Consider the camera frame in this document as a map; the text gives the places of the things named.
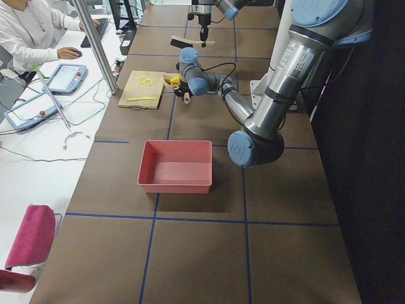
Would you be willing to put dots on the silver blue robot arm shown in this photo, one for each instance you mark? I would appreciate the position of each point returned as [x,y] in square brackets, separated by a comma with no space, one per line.
[202,10]
[314,28]

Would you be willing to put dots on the person's hand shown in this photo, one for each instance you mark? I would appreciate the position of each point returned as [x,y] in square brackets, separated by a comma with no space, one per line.
[67,53]

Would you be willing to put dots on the blue teach pendant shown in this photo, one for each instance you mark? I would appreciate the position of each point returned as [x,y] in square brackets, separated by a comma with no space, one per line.
[31,112]
[66,78]

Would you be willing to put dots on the magenta cloth on stand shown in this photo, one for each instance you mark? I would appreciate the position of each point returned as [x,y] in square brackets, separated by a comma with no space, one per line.
[34,238]

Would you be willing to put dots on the beige hand brush black bristles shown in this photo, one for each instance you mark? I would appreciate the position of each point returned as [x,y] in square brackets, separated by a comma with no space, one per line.
[180,42]

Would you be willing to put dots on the pink plastic bin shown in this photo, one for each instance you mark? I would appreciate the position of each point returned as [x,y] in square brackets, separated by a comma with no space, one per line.
[176,167]

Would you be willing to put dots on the yellow plastic knife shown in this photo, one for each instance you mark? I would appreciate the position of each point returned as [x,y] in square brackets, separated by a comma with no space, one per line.
[141,98]

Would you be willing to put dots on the person in white shirt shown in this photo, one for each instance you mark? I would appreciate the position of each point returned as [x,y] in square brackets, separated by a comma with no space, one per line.
[28,32]

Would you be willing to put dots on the metal rod with handle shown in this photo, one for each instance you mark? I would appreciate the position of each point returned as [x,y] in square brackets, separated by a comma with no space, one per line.
[47,90]

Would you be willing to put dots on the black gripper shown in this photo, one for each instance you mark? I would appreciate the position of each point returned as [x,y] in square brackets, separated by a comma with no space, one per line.
[203,21]
[180,90]

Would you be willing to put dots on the yellow lemon slice near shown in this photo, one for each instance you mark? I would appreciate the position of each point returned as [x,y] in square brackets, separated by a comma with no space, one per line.
[147,82]

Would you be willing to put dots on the yellow banana peel trash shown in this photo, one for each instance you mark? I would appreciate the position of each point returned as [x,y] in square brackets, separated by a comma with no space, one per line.
[172,81]

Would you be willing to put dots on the blue teach pendant far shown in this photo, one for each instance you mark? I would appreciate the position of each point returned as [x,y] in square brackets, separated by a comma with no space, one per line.
[66,78]

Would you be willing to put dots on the wooden cutting board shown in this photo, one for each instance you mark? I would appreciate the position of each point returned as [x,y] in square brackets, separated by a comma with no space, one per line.
[136,89]

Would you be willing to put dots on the aluminium frame post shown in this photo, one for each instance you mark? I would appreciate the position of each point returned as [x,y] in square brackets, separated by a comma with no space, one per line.
[91,33]

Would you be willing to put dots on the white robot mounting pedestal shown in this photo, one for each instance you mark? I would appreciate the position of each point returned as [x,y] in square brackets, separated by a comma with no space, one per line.
[258,87]

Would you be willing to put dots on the blue teach pendant near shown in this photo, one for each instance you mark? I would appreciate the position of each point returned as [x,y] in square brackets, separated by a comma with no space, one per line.
[31,112]

